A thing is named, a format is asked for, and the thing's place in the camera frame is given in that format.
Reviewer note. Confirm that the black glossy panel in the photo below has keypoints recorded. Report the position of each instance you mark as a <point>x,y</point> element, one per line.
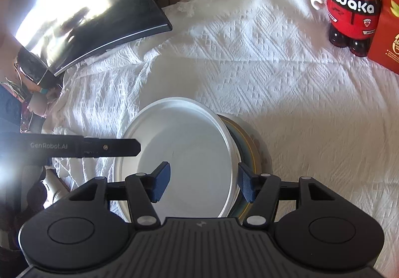
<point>34,69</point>

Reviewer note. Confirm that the black curved monitor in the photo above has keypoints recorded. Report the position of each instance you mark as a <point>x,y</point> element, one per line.
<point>93,3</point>

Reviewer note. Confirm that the white woven tablecloth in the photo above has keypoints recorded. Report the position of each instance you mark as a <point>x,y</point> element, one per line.
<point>265,72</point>

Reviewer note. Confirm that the gold-rimmed white plate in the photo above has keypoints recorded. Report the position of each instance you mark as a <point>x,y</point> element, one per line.
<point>264,156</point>

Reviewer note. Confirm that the red black bear figurine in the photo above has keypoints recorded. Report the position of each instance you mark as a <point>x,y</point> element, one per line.
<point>352,6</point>

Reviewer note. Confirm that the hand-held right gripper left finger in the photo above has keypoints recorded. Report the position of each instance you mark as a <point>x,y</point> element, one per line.
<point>160,183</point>

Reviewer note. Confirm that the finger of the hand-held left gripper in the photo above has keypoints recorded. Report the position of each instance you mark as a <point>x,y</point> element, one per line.
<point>112,147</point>

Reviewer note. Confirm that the white deep plate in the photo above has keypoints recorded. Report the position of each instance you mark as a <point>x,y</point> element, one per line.
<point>184,156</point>

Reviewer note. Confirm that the red gift box gold print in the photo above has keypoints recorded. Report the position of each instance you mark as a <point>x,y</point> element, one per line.
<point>388,16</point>

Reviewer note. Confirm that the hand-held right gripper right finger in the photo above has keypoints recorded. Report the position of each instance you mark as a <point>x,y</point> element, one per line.
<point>247,183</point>

